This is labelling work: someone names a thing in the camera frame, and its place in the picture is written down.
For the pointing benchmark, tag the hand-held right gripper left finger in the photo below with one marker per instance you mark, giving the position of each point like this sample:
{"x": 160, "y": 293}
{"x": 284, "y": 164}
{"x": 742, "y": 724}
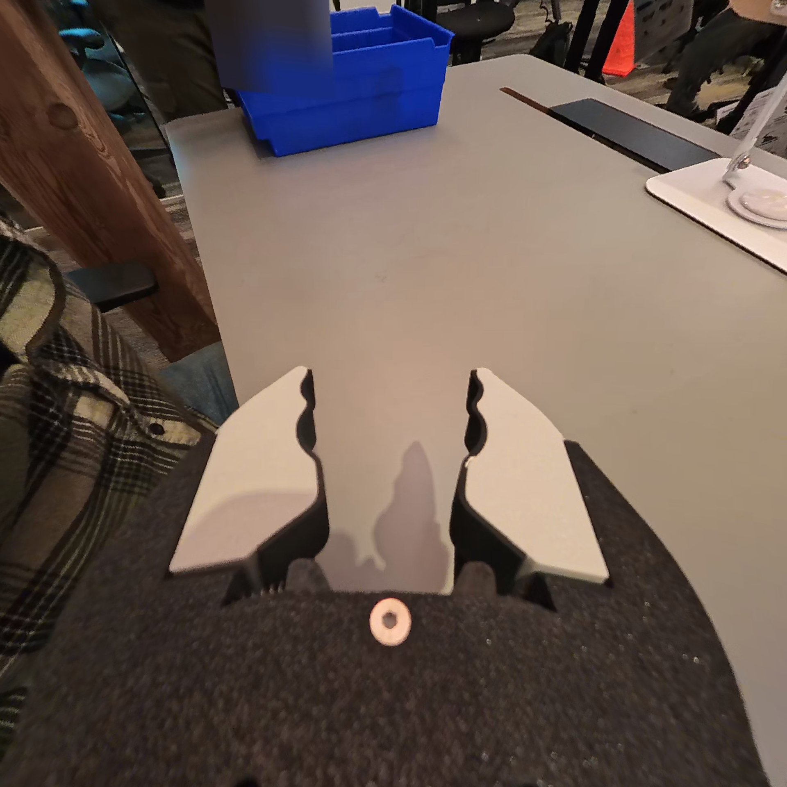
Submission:
{"x": 246, "y": 486}

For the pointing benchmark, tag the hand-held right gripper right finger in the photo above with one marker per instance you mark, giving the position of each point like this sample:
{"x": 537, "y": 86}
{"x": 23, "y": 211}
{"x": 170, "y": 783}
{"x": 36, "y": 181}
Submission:
{"x": 529, "y": 492}

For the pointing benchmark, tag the blue plastic bin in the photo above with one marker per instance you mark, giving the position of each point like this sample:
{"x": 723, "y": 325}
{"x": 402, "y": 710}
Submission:
{"x": 369, "y": 110}

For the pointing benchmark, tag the white document stand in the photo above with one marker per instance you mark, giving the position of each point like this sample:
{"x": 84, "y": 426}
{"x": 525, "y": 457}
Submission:
{"x": 695, "y": 203}

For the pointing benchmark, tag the wooden pillar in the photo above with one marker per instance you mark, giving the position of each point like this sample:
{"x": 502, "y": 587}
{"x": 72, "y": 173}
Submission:
{"x": 80, "y": 172}

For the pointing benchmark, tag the printed white box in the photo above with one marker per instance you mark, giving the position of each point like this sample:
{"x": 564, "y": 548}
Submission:
{"x": 762, "y": 129}

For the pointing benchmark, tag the orange traffic cone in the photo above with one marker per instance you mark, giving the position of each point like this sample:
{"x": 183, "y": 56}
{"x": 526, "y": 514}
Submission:
{"x": 621, "y": 49}

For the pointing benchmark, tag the black office stool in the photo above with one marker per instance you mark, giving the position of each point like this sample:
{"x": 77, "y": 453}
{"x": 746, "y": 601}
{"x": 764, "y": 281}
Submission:
{"x": 486, "y": 21}

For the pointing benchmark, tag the dark printed box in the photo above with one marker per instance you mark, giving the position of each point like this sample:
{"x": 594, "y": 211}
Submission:
{"x": 664, "y": 24}

